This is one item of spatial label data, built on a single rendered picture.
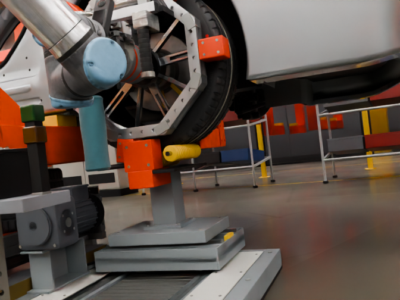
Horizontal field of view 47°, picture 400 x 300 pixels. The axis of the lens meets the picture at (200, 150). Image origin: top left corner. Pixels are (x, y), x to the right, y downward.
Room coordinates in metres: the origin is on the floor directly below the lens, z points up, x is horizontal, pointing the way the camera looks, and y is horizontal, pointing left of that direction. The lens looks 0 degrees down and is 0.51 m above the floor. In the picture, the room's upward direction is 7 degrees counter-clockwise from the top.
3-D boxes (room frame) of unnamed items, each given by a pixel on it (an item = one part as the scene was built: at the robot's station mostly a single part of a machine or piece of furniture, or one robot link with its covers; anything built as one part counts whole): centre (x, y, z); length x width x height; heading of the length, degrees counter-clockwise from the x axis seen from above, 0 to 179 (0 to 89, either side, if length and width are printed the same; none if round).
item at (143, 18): (1.42, 0.12, 0.93); 0.09 x 0.05 x 0.05; 160
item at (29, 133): (1.07, 0.38, 0.59); 0.04 x 0.04 x 0.04; 70
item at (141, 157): (1.71, 0.20, 0.48); 0.16 x 0.12 x 0.17; 160
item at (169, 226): (1.83, 0.15, 0.32); 0.40 x 0.30 x 0.28; 70
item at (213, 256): (1.83, 0.15, 0.13); 0.50 x 0.36 x 0.10; 70
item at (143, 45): (1.39, 0.13, 0.83); 0.04 x 0.04 x 0.16
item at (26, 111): (1.07, 0.38, 0.64); 0.04 x 0.04 x 0.04; 70
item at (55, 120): (2.02, 0.63, 0.71); 0.14 x 0.14 x 0.05; 70
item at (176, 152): (1.72, 0.06, 0.51); 0.29 x 0.06 x 0.06; 160
